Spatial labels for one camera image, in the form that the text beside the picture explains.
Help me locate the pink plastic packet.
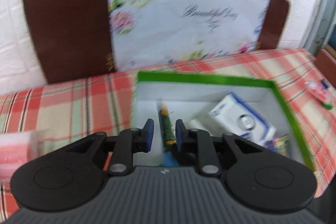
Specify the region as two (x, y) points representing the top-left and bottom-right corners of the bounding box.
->
(0, 130), (48, 184)

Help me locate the floral white pillow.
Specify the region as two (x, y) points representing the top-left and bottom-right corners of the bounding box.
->
(108, 0), (270, 71)

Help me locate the green orange pen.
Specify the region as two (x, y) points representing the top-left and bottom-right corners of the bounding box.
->
(158, 101), (176, 152)

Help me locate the brown wooden headboard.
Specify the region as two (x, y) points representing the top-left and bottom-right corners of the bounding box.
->
(23, 0), (290, 84)

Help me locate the white blue carton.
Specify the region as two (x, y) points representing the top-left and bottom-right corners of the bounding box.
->
(209, 92), (276, 146)

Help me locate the green edged storage box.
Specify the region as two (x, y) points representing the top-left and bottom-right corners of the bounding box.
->
(131, 71), (315, 170)

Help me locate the colourful small packet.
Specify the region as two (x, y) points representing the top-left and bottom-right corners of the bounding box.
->
(265, 134), (290, 157)

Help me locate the plaid bed blanket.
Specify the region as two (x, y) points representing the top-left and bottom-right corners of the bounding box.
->
(0, 48), (336, 219)

